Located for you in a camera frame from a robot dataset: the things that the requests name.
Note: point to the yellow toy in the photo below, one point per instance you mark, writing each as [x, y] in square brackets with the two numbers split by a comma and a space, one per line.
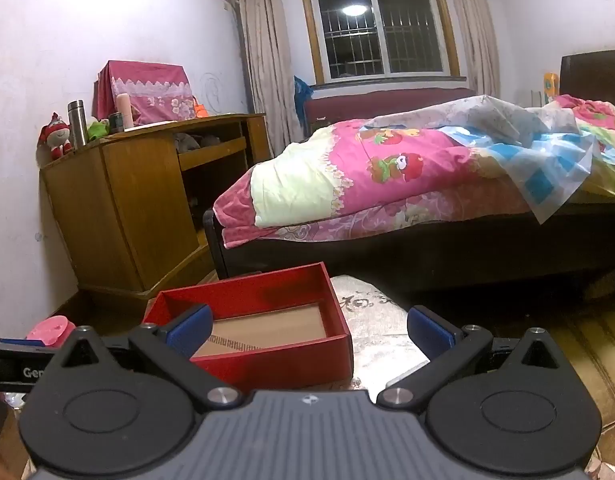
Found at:
[550, 87]

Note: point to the dark wooden headboard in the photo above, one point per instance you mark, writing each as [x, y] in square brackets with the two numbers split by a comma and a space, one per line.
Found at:
[595, 72]

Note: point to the television under pink cloth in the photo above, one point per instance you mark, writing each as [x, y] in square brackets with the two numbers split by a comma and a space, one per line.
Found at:
[147, 85]

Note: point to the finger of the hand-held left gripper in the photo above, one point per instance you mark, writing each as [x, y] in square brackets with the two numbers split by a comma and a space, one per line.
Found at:
[22, 343]

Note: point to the orange item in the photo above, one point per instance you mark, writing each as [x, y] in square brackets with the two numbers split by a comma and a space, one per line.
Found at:
[201, 110]

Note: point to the red cardboard box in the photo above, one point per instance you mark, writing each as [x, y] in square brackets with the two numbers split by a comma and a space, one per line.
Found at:
[297, 357]

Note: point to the steel thermos flask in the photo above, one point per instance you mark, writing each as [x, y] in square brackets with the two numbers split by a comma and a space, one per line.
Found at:
[77, 125]

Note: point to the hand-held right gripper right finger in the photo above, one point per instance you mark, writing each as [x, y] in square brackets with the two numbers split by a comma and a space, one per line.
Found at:
[426, 332]

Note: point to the beige bottle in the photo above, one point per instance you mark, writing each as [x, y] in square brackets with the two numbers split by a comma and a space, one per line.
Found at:
[125, 110]

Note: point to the wooden cabinet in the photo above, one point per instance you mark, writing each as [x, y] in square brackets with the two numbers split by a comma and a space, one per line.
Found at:
[112, 200]

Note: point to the dark jar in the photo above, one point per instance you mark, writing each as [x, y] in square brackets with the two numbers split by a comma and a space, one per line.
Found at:
[116, 122]

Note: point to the brown bamboo mat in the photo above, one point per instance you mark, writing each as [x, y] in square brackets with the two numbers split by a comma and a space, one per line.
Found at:
[587, 340]

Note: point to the barred window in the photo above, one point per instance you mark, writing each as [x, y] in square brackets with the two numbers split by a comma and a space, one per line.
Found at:
[382, 25]

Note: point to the blue hanging cloth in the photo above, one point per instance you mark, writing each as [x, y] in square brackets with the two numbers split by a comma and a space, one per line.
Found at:
[302, 97]

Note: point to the beige curtain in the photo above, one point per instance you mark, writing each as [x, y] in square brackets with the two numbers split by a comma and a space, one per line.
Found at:
[475, 30]
[267, 60]

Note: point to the plastic jar with pink lid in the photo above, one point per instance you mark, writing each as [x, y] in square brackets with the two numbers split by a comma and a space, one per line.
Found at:
[49, 330]

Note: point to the blue checkered sheet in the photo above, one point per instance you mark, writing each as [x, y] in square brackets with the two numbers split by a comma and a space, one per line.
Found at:
[537, 160]

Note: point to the red plush doll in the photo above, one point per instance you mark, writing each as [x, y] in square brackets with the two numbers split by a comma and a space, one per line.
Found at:
[57, 135]

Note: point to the green toy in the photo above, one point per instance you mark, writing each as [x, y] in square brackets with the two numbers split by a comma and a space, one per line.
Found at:
[97, 130]

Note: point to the bed with pink quilt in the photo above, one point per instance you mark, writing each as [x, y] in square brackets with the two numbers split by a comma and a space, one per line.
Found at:
[347, 185]

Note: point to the grey cloth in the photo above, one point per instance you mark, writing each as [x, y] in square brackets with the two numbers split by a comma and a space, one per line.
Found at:
[195, 142]

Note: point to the dark red bench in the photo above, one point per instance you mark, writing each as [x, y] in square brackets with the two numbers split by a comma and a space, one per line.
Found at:
[387, 102]

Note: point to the pale satin embroidered cloth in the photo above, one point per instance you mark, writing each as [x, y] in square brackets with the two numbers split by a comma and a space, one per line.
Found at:
[377, 320]

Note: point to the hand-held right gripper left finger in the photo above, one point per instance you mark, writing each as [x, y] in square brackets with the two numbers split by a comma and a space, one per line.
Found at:
[190, 331]

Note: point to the dark bed frame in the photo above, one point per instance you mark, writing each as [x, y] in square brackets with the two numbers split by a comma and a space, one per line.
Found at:
[387, 260]

